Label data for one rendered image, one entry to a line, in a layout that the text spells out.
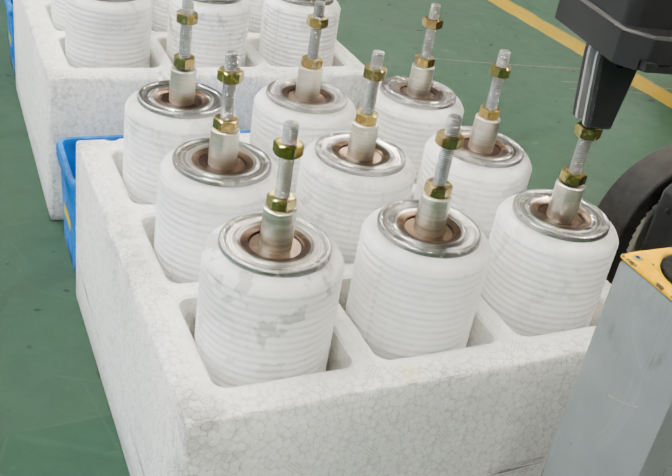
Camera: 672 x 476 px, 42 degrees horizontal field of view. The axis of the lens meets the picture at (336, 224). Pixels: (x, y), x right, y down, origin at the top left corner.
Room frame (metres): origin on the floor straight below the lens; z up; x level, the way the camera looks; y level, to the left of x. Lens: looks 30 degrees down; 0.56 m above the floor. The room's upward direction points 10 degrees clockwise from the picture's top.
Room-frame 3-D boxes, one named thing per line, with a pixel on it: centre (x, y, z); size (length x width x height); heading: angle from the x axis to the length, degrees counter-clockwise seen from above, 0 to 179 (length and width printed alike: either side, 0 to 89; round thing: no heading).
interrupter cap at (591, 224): (0.61, -0.17, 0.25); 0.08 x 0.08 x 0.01
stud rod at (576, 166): (0.61, -0.17, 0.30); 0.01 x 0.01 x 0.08
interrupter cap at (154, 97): (0.70, 0.15, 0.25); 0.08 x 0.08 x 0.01
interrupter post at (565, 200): (0.61, -0.17, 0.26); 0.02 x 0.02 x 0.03
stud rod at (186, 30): (0.70, 0.15, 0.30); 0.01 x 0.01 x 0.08
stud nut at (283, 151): (0.50, 0.04, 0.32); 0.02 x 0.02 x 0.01; 0
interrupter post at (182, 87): (0.70, 0.15, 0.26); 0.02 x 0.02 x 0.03
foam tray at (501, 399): (0.66, -0.01, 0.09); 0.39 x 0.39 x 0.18; 29
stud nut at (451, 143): (0.55, -0.07, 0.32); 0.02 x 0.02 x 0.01; 58
